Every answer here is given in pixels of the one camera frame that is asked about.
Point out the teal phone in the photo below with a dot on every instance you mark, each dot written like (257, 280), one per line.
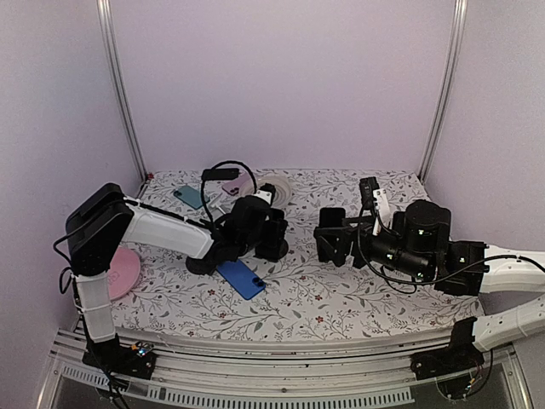
(190, 196)

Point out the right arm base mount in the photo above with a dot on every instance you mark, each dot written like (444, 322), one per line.
(460, 354)

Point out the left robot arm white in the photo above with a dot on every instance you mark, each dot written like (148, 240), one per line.
(108, 218)

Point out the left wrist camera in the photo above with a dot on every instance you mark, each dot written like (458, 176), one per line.
(266, 192)

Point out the floral table mat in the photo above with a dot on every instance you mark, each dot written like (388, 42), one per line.
(304, 299)

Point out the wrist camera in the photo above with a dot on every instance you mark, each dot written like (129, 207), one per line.
(266, 192)
(374, 199)

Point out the right aluminium frame post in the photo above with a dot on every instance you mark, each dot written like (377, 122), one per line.
(448, 79)

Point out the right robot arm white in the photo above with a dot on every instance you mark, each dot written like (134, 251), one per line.
(508, 270)

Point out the pink phone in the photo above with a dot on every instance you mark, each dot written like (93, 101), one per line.
(243, 184)

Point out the aluminium frame post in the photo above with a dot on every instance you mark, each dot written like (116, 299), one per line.
(448, 79)
(104, 9)

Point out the front aluminium rail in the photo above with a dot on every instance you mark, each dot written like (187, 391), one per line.
(205, 373)

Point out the silver folding phone stand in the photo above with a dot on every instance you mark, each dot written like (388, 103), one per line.
(217, 205)

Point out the black round folding stand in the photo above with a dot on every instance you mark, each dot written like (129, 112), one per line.
(205, 266)

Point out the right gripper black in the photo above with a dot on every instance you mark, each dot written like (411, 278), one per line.
(347, 233)

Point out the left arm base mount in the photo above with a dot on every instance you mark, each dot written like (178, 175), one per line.
(137, 360)

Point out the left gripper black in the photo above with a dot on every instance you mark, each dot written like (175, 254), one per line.
(276, 237)

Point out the small black phone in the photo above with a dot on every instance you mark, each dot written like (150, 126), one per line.
(331, 217)

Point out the left aluminium frame post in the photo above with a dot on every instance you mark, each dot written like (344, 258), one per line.
(104, 9)

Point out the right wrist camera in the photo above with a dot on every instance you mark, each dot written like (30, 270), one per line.
(374, 199)

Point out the pink round object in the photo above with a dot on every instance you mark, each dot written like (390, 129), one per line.
(124, 273)

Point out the white round dish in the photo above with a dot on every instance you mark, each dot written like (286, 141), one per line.
(283, 190)

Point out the blue phone face down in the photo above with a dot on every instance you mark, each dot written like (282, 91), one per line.
(241, 278)

